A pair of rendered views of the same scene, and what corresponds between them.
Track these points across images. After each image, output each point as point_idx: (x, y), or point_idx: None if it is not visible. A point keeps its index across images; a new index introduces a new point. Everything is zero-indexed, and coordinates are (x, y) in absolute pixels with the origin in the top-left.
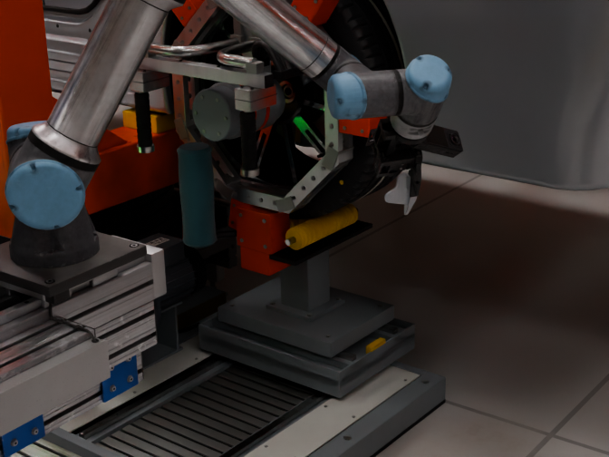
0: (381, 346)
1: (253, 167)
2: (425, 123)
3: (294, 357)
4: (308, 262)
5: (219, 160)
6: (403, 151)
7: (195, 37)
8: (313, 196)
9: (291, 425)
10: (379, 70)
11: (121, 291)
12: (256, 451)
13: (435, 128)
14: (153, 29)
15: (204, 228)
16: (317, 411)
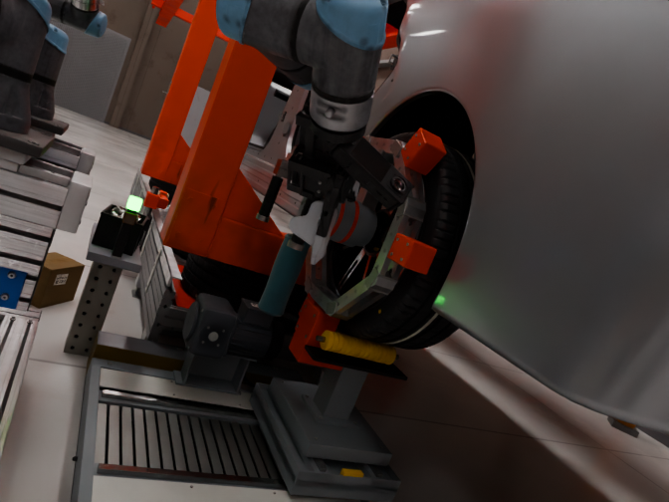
0: (355, 477)
1: (297, 241)
2: (334, 93)
3: (284, 439)
4: (340, 376)
5: (320, 267)
6: (325, 164)
7: None
8: (354, 312)
9: (231, 487)
10: (447, 224)
11: (11, 189)
12: (179, 484)
13: (378, 155)
14: None
15: (273, 299)
16: (264, 492)
